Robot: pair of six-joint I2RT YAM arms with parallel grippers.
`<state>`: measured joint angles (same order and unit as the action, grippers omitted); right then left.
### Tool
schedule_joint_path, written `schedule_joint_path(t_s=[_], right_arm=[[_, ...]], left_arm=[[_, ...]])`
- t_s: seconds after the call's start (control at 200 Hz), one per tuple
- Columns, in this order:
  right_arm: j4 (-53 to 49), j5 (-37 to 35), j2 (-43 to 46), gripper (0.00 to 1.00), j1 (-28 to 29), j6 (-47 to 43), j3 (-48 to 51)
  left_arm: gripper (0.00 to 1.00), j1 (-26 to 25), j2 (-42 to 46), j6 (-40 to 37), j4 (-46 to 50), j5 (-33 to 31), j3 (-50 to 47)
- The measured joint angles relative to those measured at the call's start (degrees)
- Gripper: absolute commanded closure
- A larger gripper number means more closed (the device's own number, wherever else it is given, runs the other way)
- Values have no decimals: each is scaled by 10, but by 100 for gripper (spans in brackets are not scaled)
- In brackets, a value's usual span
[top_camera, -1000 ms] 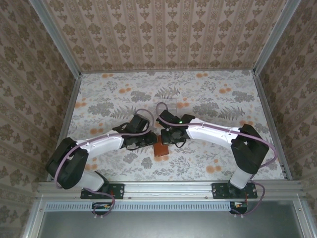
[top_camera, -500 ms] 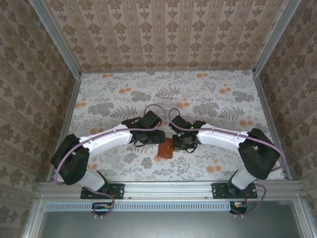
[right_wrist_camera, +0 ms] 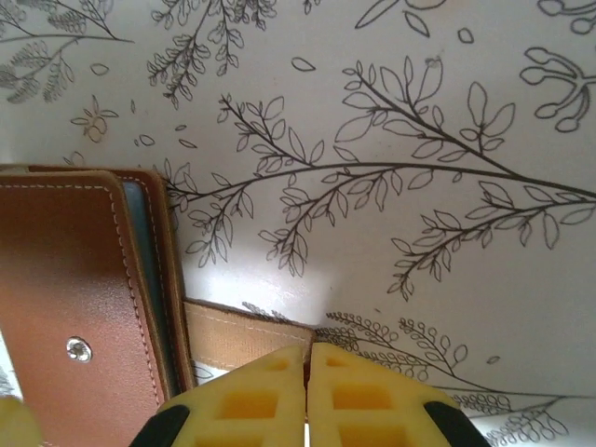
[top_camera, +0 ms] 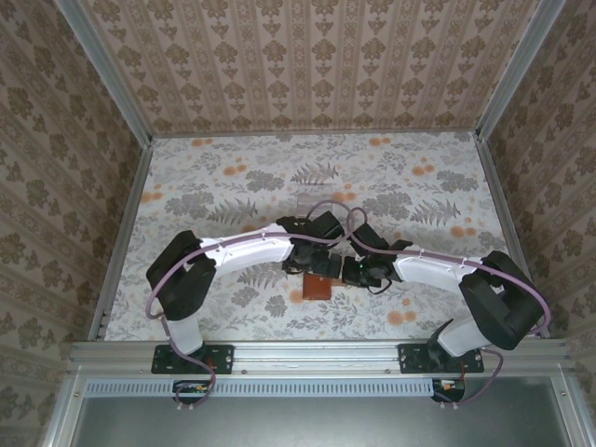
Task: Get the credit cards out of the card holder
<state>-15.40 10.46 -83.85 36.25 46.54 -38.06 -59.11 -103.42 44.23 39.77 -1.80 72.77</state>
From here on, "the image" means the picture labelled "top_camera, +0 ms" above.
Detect thin aluminium rail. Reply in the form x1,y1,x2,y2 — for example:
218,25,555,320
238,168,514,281
151,129,481,140

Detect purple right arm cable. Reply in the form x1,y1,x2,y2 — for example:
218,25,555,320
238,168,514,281
346,207,552,412

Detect brown leather card holder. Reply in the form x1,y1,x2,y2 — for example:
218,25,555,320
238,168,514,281
301,273,333,302

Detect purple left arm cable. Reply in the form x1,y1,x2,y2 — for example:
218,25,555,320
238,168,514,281
145,198,359,413

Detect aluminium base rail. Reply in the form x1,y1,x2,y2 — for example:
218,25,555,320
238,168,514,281
69,339,572,374

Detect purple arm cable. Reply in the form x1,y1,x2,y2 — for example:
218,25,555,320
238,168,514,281
145,198,359,413
346,207,552,412

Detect grey metal panel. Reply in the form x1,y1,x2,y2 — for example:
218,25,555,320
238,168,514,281
74,395,567,447

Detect aluminium corner post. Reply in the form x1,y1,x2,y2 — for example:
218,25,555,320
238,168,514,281
52,0,155,146
475,0,569,143

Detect grey slotted cable duct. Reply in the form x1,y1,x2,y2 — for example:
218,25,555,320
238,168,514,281
86,377,437,398

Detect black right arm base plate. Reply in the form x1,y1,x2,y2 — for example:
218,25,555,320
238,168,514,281
398,343,485,375

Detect aluminium side rail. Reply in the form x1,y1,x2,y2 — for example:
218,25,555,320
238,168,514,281
88,137,155,344
474,134,550,339

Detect black controller board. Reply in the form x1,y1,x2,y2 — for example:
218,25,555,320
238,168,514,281
430,377,467,404
171,379,211,405

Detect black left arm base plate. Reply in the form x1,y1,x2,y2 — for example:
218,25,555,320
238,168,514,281
151,343,235,375

